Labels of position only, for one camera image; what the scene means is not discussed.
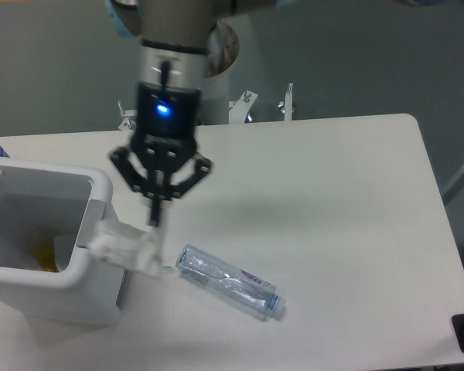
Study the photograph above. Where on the white plastic wrapper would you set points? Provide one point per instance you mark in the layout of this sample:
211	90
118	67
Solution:
125	246

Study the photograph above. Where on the clear plastic water bottle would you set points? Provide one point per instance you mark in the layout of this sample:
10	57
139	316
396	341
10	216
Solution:
238	286

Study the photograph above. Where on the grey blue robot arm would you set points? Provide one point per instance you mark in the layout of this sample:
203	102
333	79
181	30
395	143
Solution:
174	40

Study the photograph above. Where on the white metal base frame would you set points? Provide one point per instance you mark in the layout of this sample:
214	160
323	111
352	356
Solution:
239	111

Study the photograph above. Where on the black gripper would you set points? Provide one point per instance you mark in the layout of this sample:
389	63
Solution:
163	140

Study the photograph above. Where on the white plastic trash can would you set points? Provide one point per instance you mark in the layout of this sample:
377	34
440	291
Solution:
47	213

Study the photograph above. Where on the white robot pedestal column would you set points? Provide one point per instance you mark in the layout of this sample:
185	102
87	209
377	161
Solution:
223	51

